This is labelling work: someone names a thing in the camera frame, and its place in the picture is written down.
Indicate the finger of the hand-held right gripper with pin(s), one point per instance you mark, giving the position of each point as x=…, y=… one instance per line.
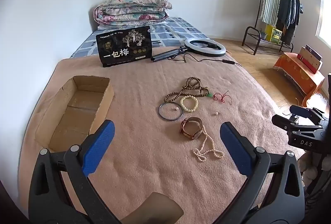
x=298, y=111
x=280, y=121

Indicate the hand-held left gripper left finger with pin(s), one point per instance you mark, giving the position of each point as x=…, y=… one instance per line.
x=102, y=143

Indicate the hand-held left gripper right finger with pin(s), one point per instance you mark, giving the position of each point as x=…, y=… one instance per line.
x=232, y=143

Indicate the cardboard box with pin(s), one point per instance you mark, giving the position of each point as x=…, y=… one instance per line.
x=75, y=112

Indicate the person's right hand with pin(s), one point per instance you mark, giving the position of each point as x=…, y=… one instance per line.
x=309, y=168

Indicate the orange cloth covered table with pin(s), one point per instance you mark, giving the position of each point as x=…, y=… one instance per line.
x=297, y=71

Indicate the pinkish brown blanket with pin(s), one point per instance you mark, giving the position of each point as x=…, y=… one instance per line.
x=144, y=167

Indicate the red flat box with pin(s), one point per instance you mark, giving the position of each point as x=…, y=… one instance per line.
x=303, y=61

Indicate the tan flat box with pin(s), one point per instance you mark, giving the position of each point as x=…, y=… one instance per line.
x=309, y=58

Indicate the dark thin bangle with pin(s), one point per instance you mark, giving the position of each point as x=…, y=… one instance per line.
x=161, y=117

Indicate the yellow box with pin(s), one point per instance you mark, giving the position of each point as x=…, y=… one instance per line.
x=274, y=33

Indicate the black snack bag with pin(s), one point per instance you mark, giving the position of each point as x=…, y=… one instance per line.
x=121, y=55

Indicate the black metal clothes rack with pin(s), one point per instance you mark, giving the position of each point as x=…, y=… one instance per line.
x=249, y=30

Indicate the bright window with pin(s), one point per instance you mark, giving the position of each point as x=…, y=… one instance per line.
x=325, y=19

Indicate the dark hanging clothes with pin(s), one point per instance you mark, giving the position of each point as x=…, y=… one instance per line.
x=287, y=9

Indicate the black folded tripod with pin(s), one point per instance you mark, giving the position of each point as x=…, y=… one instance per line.
x=168, y=54

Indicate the blue checked bed sheet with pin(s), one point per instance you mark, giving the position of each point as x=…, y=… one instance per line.
x=170, y=30

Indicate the folded floral quilt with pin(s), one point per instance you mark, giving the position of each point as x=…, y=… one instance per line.
x=129, y=10

